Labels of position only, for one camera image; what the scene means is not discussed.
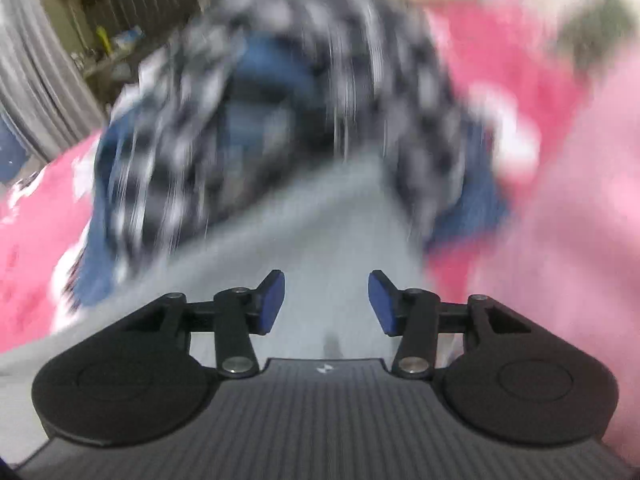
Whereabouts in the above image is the pink floral blanket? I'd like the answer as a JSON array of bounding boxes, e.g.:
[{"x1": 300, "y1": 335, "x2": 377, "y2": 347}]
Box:
[{"x1": 0, "y1": 0, "x2": 640, "y2": 466}]

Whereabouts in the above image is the cluttered shelf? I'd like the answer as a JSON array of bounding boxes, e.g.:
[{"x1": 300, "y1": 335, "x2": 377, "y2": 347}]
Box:
[{"x1": 45, "y1": 0, "x2": 201, "y2": 106}]

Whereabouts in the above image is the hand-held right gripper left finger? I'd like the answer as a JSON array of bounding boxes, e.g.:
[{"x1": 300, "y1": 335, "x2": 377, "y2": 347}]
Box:
[{"x1": 122, "y1": 269, "x2": 287, "y2": 380}]

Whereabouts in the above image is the grey sweater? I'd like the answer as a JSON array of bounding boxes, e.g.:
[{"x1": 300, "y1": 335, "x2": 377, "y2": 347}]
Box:
[{"x1": 0, "y1": 152, "x2": 453, "y2": 471}]

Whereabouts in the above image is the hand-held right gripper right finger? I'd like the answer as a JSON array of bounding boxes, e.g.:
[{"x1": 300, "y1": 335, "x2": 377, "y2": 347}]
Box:
[{"x1": 367, "y1": 269, "x2": 532, "y2": 380}]

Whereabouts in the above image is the grey curtain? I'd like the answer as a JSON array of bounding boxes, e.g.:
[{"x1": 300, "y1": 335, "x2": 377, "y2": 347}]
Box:
[{"x1": 0, "y1": 0, "x2": 111, "y2": 161}]

